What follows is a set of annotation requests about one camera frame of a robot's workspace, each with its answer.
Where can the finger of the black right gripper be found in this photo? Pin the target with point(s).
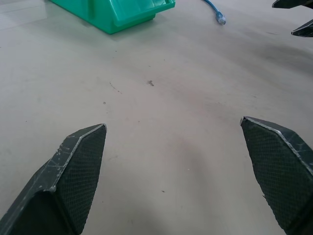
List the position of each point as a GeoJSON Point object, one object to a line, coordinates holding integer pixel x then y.
{"type": "Point", "coordinates": [291, 3]}
{"type": "Point", "coordinates": [304, 30]}

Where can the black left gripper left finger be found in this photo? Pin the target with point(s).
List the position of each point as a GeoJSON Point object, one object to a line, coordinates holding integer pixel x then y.
{"type": "Point", "coordinates": [61, 186]}

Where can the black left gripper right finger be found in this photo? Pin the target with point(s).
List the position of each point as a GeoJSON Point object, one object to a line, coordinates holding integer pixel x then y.
{"type": "Point", "coordinates": [281, 169]}

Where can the green plastic storage bin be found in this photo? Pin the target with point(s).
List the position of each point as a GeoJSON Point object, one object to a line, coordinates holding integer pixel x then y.
{"type": "Point", "coordinates": [122, 13]}

